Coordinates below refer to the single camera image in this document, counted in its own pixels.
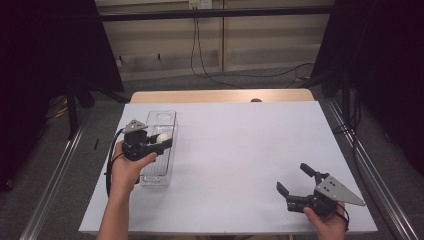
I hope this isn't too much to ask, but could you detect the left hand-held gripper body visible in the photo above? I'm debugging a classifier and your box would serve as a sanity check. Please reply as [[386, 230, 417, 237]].
[[121, 119, 165, 162]]

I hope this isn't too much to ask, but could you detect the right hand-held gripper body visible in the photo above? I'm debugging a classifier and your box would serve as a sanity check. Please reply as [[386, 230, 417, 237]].
[[286, 174, 367, 217]]

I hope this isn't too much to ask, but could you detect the clear plastic storage container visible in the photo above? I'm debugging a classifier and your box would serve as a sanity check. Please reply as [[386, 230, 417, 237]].
[[137, 109, 179, 188]]

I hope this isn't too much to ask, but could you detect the person's left hand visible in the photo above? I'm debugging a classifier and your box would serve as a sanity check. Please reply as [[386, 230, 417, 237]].
[[109, 141, 158, 200]]

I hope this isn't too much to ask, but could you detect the person's right hand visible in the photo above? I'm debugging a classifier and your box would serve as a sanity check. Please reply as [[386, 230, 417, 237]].
[[302, 201, 350, 240]]

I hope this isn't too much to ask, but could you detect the white table cover sheet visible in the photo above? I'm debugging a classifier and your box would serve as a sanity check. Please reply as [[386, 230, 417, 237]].
[[78, 101, 379, 235]]

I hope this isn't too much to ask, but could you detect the light wooden table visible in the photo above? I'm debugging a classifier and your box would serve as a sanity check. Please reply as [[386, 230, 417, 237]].
[[129, 88, 316, 105]]

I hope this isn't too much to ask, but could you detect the black metal stand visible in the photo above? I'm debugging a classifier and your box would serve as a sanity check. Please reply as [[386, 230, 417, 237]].
[[64, 81, 98, 141], [339, 71, 355, 135]]

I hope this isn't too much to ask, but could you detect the black curtain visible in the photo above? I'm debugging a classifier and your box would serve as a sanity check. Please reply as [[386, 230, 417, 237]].
[[309, 0, 424, 176], [0, 0, 126, 193]]

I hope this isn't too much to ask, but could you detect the black horizontal metal bar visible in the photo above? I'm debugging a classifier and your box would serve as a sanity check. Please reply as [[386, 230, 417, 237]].
[[98, 5, 335, 23]]

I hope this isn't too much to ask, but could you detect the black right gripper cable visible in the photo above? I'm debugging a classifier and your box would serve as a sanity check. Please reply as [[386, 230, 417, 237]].
[[334, 202, 351, 232]]

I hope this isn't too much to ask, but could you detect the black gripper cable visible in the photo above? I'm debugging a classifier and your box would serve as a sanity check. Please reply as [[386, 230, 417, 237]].
[[104, 127, 126, 198], [334, 202, 351, 232]]

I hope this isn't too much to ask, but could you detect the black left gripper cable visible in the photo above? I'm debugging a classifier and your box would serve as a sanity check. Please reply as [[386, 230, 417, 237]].
[[104, 127, 126, 198]]

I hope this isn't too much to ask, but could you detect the silver metal floor rail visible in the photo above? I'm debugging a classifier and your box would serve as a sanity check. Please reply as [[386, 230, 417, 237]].
[[19, 109, 95, 240], [324, 99, 422, 240]]

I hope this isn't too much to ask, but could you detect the black hanging wall cable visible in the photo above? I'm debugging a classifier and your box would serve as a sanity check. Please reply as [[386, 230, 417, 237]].
[[190, 17, 245, 90]]

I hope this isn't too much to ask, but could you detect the black floor cable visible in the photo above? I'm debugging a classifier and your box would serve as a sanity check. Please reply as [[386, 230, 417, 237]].
[[199, 62, 315, 80]]

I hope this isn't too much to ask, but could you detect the white wall outlet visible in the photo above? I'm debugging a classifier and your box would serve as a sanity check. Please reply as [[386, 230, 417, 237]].
[[188, 0, 214, 10]]

